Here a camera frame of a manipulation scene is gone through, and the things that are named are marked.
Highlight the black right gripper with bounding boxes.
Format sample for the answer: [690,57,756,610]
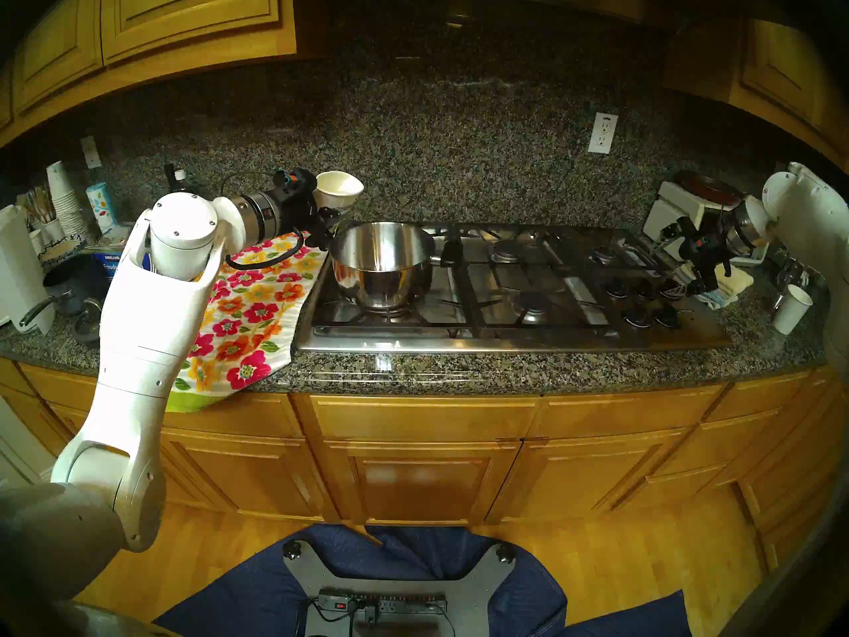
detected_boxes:
[663,216,736,301]

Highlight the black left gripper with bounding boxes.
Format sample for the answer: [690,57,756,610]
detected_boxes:
[267,167,344,246]

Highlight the white paper cup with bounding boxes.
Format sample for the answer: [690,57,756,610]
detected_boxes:
[313,170,365,213]

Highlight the stainless steel pot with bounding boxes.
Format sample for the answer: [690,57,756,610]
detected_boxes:
[312,221,463,313]

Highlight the colourful patterned paper cup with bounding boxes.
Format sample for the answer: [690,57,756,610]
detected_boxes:
[85,182,121,233]

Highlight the striped blue yellow dish towel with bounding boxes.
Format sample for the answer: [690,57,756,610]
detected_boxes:
[693,264,755,310]

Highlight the narrow black cast iron grate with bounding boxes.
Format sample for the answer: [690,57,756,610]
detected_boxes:
[584,234,667,278]

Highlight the white kitchen appliance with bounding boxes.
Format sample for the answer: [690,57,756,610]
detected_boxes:
[642,180,770,266]

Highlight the dark red plate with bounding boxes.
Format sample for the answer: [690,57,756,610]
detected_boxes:
[675,170,745,206]

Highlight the stainless steel gas cooktop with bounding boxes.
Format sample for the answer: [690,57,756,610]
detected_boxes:
[294,222,734,356]

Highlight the metal measuring cups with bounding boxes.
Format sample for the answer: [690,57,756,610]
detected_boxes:
[768,248,811,311]

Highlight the white mug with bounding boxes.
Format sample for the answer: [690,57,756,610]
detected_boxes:
[773,284,814,336]

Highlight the wide black cast iron grate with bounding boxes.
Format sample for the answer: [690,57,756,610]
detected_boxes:
[458,226,614,329]
[310,223,482,331]

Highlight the floral printed cloth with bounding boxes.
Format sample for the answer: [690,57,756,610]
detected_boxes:
[166,230,330,414]

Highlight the blue Kirkland foil box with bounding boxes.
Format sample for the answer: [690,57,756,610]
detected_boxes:
[90,249,155,279]

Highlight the stack of white paper cups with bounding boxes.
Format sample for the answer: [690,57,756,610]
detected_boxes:
[45,161,89,240]

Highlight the patterned shallow bowl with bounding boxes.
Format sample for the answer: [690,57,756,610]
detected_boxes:
[38,236,88,266]

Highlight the wooden base cabinets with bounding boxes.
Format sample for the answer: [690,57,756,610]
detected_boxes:
[0,357,849,570]

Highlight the wooden chopsticks bundle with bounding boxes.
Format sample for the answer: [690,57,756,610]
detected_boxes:
[25,186,60,224]

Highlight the tall white container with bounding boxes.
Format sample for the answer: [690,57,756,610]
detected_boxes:
[0,204,56,336]

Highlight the dark blue cloth cover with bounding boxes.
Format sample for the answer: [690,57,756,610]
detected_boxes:
[153,523,696,637]

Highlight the black power strip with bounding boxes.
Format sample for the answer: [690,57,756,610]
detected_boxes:
[317,588,449,616]

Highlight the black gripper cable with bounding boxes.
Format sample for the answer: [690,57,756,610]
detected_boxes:
[222,171,307,271]

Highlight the wooden wall cabinet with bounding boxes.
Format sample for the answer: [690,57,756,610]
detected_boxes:
[0,0,298,149]
[663,15,849,172]

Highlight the black saucepan with handle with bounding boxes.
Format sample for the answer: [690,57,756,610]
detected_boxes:
[19,254,110,329]

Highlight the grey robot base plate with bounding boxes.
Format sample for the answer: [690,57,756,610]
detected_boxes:
[283,539,517,637]

